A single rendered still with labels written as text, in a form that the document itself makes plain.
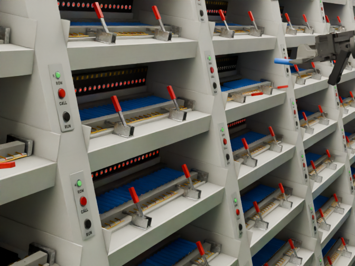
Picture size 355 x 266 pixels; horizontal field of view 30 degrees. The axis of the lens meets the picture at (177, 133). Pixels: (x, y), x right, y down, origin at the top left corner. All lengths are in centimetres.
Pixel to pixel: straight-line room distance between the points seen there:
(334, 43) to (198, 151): 57
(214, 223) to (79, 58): 74
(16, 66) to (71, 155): 19
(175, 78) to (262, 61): 70
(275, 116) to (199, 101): 71
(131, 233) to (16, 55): 47
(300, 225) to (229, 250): 71
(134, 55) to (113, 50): 10
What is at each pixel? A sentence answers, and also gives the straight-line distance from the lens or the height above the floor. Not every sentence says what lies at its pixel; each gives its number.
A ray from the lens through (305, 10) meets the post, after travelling 315.
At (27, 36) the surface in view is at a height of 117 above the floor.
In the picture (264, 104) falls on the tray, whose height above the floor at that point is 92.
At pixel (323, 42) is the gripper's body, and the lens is 209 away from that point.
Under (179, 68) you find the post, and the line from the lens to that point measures 182.
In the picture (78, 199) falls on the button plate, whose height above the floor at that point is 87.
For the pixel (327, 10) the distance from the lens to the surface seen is 384.
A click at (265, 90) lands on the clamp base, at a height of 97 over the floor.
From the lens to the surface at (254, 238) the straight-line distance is 201.
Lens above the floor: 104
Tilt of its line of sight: 4 degrees down
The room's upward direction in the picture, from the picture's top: 11 degrees counter-clockwise
